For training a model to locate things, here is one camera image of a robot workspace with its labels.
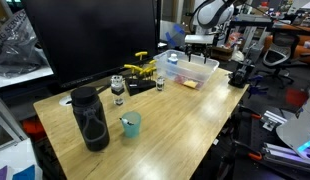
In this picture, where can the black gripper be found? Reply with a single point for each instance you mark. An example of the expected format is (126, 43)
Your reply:
(198, 48)

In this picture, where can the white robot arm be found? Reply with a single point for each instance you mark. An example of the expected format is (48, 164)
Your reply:
(213, 13)

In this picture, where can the clear plastic storage box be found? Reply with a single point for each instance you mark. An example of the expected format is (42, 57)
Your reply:
(195, 68)

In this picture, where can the white bottle with blue label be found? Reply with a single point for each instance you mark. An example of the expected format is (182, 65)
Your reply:
(173, 59)

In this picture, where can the orange sponge block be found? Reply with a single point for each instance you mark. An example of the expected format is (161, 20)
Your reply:
(190, 84)

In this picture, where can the small glass jar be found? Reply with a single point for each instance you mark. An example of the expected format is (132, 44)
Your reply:
(160, 84)

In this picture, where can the black bench vise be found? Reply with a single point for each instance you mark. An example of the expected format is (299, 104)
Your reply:
(240, 76)

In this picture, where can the black hex key stand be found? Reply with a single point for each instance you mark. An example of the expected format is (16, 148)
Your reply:
(140, 86)

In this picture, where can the grey mesh office chair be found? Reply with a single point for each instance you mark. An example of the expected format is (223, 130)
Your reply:
(276, 56)

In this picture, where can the small clear jar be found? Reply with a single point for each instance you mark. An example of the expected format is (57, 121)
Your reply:
(117, 90)

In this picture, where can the black white marker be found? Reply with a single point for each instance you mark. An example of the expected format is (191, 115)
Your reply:
(127, 121)

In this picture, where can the teal plastic cup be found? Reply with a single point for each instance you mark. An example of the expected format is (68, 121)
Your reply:
(132, 128)

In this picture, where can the large black monitor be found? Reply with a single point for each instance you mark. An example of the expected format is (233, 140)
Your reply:
(95, 36)

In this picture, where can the orange sofa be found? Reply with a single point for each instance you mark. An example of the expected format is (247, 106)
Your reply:
(306, 50)

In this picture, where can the white machine base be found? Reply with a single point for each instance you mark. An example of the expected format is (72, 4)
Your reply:
(298, 130)

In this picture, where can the black water bottle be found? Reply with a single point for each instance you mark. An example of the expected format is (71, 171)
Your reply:
(91, 123)

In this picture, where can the clear printed plastic bag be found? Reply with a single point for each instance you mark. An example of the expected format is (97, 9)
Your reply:
(15, 50)

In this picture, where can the aluminium corner bracket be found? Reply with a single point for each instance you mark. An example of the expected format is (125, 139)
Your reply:
(273, 120)

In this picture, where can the aluminium extrusion rail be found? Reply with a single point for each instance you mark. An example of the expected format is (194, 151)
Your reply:
(285, 155)

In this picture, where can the aluminium frame post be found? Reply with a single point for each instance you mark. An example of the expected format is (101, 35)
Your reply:
(8, 120)

